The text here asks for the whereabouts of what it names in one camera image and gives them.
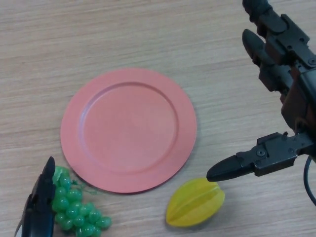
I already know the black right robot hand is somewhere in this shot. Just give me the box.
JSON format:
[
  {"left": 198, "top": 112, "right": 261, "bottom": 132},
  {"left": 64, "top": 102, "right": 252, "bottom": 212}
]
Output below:
[{"left": 206, "top": 0, "right": 316, "bottom": 183}]

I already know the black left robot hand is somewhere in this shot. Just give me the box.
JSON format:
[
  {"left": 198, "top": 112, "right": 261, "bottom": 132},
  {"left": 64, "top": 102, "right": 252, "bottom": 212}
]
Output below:
[{"left": 14, "top": 156, "right": 56, "bottom": 237}]

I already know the green plastic grape bunch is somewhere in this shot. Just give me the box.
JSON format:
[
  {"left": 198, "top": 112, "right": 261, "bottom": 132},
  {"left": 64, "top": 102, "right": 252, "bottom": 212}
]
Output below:
[{"left": 51, "top": 165, "right": 112, "bottom": 237}]

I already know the pink round plate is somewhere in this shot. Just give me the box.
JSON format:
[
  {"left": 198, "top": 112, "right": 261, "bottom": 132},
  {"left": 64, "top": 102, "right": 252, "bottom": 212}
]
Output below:
[{"left": 60, "top": 69, "right": 198, "bottom": 194}]

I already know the yellow starfruit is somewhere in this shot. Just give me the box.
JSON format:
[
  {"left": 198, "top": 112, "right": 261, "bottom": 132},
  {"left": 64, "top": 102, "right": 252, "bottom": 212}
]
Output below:
[{"left": 165, "top": 178, "right": 226, "bottom": 228}]

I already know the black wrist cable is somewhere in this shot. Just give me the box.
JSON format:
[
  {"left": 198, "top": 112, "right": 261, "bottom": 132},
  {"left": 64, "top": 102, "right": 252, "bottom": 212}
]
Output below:
[{"left": 303, "top": 156, "right": 316, "bottom": 207}]

